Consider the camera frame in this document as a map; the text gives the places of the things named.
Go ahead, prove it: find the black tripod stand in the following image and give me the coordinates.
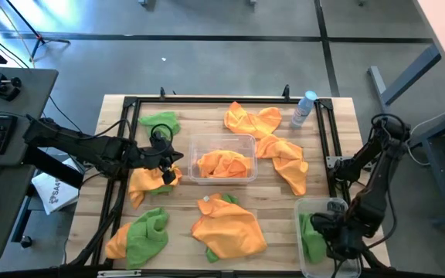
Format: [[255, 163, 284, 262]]
[[5, 0, 71, 61]]

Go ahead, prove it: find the black clamp mount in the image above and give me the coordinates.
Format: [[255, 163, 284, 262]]
[[0, 71, 23, 102]]

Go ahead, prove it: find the silver metal bracket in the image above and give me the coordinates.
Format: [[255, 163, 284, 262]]
[[97, 270, 142, 278]]

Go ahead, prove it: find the clear plastic bin with label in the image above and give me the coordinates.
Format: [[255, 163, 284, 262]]
[[187, 133, 258, 185]]

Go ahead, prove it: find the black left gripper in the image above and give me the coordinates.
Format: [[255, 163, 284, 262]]
[[144, 131, 185, 185]]

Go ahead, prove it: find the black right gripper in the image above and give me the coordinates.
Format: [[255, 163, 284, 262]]
[[310, 201, 362, 258]]

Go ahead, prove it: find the black diagonal support beam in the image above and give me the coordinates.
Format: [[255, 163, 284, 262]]
[[23, 144, 85, 190]]

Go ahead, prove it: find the blue-grey desk frame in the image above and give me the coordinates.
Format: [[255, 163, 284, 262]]
[[407, 98, 445, 229]]

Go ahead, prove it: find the light blue spray bottle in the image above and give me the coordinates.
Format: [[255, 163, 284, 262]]
[[290, 90, 318, 130]]

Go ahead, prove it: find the dark grey desk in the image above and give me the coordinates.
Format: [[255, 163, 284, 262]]
[[0, 66, 59, 262]]

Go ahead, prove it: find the white cable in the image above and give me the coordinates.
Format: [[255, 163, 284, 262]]
[[406, 110, 445, 167]]

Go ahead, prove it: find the green microfiber towel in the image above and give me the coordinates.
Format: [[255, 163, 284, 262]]
[[206, 192, 241, 265], [148, 184, 174, 196], [124, 207, 171, 270], [298, 212, 328, 266], [138, 110, 182, 138]]

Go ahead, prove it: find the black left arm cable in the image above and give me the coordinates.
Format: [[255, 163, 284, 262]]
[[77, 117, 174, 147]]

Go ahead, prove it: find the grey table leg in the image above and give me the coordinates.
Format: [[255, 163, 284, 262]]
[[367, 43, 443, 141]]

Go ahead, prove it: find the white printed bag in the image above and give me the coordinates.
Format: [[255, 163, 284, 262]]
[[31, 157, 87, 215]]

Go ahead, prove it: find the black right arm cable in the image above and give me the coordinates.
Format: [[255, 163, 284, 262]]
[[371, 112, 412, 136]]

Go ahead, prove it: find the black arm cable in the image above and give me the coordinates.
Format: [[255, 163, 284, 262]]
[[371, 112, 412, 136], [77, 117, 174, 147]]

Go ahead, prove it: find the black aluminium table frame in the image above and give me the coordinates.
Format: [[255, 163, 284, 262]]
[[66, 84, 392, 278]]

